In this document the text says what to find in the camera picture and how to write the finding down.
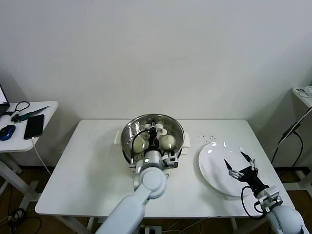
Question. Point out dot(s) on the green flat tool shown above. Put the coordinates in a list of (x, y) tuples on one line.
[(31, 114)]

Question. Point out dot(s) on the white round plate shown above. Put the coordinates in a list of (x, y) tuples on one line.
[(214, 170)]

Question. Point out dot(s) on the white steamed baozi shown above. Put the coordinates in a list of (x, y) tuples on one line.
[(168, 142), (139, 145)]

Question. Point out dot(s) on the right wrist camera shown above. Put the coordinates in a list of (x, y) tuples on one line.
[(270, 197)]

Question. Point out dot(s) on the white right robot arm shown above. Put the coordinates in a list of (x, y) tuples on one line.
[(285, 219)]

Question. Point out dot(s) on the black smartphone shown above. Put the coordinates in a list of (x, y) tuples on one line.
[(34, 126)]

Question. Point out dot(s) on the blue computer mouse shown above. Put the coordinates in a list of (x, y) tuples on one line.
[(7, 132)]

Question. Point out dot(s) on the floor power strip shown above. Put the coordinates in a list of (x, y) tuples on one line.
[(152, 230)]

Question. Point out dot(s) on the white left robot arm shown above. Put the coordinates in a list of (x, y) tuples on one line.
[(151, 181)]

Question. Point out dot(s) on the black laptop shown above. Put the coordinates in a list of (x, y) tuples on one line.
[(2, 97)]

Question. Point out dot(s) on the round glass pot lid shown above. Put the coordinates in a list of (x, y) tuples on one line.
[(171, 126)]

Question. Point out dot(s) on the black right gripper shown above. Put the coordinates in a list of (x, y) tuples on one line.
[(251, 178)]

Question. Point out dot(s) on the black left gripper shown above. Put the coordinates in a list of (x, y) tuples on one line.
[(153, 140)]

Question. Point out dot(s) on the stainless steel steamer basket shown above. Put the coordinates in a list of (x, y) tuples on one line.
[(117, 137)]

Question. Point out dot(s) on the white power strip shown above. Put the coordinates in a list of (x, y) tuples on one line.
[(303, 92)]

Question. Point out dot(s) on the white side table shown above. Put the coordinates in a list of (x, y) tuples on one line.
[(14, 145)]

